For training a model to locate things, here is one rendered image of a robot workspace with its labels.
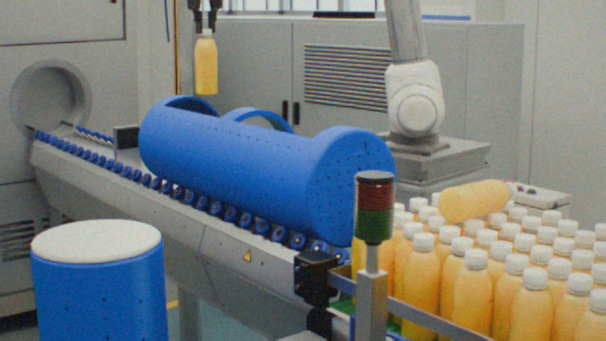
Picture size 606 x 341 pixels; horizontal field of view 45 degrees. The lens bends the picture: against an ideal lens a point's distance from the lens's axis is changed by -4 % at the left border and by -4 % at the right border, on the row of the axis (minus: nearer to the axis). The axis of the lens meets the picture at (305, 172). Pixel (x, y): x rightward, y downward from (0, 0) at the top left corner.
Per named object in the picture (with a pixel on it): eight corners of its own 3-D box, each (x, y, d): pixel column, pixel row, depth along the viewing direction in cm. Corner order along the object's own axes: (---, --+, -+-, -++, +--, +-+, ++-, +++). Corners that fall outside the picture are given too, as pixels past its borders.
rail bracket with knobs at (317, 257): (325, 290, 166) (325, 246, 164) (346, 300, 160) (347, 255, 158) (289, 300, 160) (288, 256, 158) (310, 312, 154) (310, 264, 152)
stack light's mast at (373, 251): (373, 262, 124) (376, 168, 121) (400, 272, 119) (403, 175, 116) (345, 270, 121) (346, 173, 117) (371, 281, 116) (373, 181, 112)
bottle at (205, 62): (205, 95, 230) (204, 35, 226) (190, 94, 234) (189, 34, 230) (222, 93, 235) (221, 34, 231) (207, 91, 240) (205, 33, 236)
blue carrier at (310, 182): (217, 170, 256) (209, 88, 248) (400, 230, 188) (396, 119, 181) (142, 189, 239) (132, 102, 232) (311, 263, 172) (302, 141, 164)
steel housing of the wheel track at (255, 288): (89, 197, 354) (85, 127, 347) (418, 367, 187) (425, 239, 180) (32, 206, 337) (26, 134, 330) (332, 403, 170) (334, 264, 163)
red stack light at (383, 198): (375, 198, 122) (375, 174, 121) (402, 206, 117) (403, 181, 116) (345, 204, 118) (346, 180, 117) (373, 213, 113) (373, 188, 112)
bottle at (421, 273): (421, 347, 137) (426, 253, 133) (393, 335, 142) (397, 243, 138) (444, 335, 142) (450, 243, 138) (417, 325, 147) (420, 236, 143)
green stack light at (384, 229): (374, 227, 123) (375, 198, 122) (401, 236, 118) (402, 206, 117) (345, 235, 119) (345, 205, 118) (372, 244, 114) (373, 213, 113)
